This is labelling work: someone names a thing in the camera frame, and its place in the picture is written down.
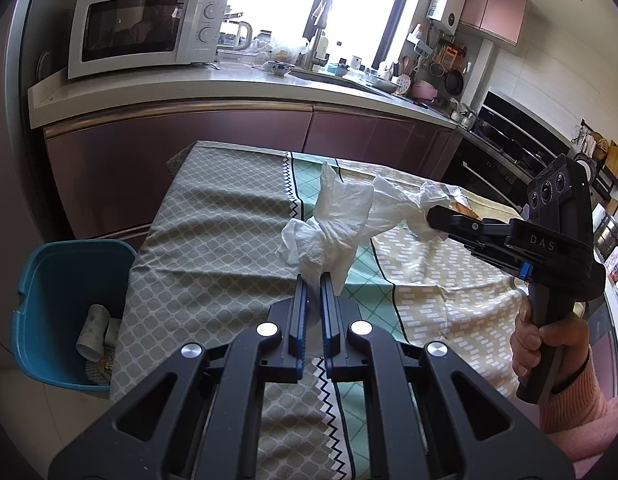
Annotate steel kitchen faucet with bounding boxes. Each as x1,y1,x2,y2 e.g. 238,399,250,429
303,0,336,69

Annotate glass kettle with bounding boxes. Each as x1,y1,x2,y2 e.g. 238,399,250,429
219,20,254,54

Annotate black built-in oven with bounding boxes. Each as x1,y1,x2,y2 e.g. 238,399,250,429
441,135,536,212

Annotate white plastic bag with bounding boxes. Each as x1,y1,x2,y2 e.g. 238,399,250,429
280,161,472,302

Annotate steel kitchen sink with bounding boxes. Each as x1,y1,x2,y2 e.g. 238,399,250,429
291,67,396,96

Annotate blue plastic bin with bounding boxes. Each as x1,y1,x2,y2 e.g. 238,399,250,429
11,240,138,394

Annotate steel pot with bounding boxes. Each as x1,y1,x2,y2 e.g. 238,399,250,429
451,107,478,129

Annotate patterned tablecloth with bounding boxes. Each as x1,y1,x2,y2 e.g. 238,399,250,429
110,140,540,480

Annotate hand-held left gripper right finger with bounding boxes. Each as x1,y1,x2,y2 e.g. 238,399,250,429
320,271,574,480

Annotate person's right forearm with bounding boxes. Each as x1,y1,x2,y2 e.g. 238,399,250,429
536,345,618,467

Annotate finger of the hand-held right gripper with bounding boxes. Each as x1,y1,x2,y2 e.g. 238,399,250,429
464,239,527,273
426,205,514,243

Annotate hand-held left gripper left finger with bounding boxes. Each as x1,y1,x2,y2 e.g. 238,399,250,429
48,274,310,480

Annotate maroon base cabinets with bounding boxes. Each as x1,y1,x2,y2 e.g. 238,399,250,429
43,105,462,252

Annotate kitchen window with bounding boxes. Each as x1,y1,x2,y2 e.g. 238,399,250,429
209,0,422,68

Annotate black range hood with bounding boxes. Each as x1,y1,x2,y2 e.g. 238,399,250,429
476,91,574,172

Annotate white microwave oven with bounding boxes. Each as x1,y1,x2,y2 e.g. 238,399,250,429
68,0,230,80

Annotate pink wall cabinet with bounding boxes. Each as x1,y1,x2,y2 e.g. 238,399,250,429
459,0,528,45

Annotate white water heater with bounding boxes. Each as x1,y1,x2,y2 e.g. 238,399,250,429
429,0,468,34

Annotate pink cooking pot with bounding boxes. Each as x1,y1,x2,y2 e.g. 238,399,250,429
409,80,440,103

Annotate person's right hand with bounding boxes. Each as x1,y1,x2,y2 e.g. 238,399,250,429
509,305,590,394

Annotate blue dotted paper cup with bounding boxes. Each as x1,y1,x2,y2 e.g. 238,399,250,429
76,304,110,361

